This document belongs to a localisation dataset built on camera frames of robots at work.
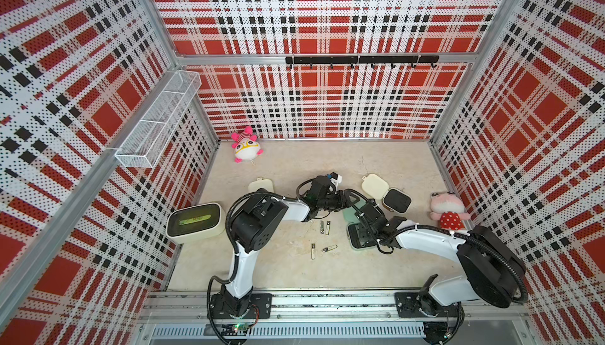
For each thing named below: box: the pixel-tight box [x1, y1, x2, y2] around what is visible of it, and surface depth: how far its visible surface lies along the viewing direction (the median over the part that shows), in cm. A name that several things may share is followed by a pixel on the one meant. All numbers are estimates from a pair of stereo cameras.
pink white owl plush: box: [231, 126, 264, 164], surface depth 113 cm
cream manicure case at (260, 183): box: [248, 177, 275, 193], surface depth 106 cm
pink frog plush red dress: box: [429, 191, 472, 231], surface depth 91 cm
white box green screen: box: [165, 202, 227, 244], surface depth 88 cm
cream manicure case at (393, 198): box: [360, 173, 412, 215], surface depth 101 cm
